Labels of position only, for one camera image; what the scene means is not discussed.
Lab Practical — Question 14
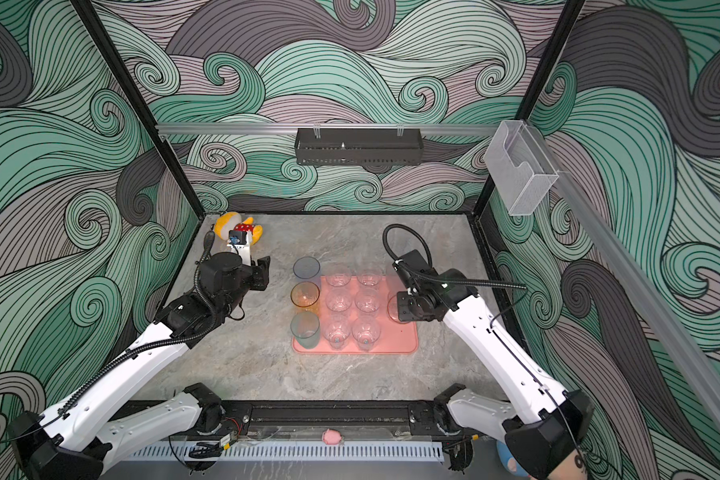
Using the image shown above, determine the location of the clear faceted glass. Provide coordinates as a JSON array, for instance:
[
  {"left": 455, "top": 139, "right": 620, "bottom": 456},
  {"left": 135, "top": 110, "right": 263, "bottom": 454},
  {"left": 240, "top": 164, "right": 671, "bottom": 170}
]
[
  {"left": 325, "top": 288, "right": 353, "bottom": 318},
  {"left": 322, "top": 315, "right": 351, "bottom": 350},
  {"left": 325, "top": 268, "right": 353, "bottom": 288}
]

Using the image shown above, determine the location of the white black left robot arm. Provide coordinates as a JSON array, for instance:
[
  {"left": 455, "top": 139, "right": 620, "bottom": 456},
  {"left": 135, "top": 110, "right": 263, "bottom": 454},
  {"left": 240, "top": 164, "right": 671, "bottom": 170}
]
[{"left": 8, "top": 224, "right": 270, "bottom": 479}]

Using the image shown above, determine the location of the clear upturned glass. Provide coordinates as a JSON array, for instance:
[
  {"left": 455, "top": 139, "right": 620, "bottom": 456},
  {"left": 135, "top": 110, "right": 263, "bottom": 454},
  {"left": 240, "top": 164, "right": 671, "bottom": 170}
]
[
  {"left": 352, "top": 316, "right": 381, "bottom": 351},
  {"left": 354, "top": 288, "right": 383, "bottom": 316},
  {"left": 357, "top": 267, "right": 384, "bottom": 289}
]

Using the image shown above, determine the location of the yellow plush duck toy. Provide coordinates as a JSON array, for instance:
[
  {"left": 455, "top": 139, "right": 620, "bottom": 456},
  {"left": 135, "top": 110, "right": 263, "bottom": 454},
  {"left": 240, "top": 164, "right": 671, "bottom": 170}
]
[{"left": 213, "top": 211, "right": 263, "bottom": 244}]

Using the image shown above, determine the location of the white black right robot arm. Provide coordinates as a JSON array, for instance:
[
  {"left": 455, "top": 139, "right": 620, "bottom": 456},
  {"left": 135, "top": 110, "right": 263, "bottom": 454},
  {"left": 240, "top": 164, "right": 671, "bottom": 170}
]
[{"left": 382, "top": 239, "right": 594, "bottom": 479}]

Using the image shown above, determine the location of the blue textured plastic tumbler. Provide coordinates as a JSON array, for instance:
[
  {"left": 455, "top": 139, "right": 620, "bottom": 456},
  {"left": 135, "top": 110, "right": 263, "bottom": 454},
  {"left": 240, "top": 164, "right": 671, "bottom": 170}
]
[{"left": 292, "top": 256, "right": 321, "bottom": 285}]

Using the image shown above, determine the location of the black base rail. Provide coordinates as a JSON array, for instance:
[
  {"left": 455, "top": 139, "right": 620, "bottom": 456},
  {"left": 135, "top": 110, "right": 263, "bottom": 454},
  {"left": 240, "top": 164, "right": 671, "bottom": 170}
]
[{"left": 210, "top": 400, "right": 483, "bottom": 439}]

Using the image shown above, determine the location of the black wall shelf basket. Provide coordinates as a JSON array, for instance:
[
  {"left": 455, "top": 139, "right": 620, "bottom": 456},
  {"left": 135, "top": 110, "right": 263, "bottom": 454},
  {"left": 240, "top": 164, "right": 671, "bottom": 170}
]
[{"left": 294, "top": 128, "right": 424, "bottom": 171}]

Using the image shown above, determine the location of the yellow plastic tumbler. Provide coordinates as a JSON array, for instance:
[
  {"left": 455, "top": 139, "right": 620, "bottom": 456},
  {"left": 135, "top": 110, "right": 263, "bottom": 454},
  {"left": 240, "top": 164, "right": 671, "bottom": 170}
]
[{"left": 290, "top": 281, "right": 321, "bottom": 314}]

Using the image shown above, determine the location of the pink plastic tray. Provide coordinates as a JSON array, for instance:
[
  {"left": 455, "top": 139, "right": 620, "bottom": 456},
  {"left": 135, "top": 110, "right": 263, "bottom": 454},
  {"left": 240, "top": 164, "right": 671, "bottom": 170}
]
[{"left": 292, "top": 276, "right": 418, "bottom": 355}]

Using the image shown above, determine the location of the pink plastic cup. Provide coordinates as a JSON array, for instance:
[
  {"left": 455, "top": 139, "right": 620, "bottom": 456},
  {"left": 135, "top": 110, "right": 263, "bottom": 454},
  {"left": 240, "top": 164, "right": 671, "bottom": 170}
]
[{"left": 387, "top": 295, "right": 401, "bottom": 324}]

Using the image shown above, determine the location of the pig plush striped shirt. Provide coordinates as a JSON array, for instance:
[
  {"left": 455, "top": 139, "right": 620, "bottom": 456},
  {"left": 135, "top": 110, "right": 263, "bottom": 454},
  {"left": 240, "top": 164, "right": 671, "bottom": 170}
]
[{"left": 496, "top": 441, "right": 588, "bottom": 480}]

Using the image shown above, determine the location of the green textured plastic tumbler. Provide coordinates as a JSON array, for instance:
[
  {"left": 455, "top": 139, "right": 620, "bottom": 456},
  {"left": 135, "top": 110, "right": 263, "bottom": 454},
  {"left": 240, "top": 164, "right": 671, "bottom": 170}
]
[{"left": 290, "top": 311, "right": 320, "bottom": 350}]

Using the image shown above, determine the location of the white slotted cable duct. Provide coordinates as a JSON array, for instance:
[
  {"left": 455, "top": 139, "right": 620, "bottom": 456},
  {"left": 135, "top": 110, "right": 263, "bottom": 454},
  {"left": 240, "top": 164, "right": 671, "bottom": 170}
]
[{"left": 126, "top": 440, "right": 445, "bottom": 463}]

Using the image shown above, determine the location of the clear acrylic wall box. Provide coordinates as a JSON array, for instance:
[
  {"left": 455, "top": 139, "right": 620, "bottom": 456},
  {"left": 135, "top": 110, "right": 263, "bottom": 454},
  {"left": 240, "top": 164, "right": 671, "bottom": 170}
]
[{"left": 483, "top": 120, "right": 559, "bottom": 216}]

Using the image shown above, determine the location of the small pink pig toy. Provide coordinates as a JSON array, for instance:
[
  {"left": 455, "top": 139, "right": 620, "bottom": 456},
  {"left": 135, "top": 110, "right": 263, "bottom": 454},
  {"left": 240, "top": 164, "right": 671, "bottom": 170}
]
[{"left": 321, "top": 429, "right": 343, "bottom": 446}]

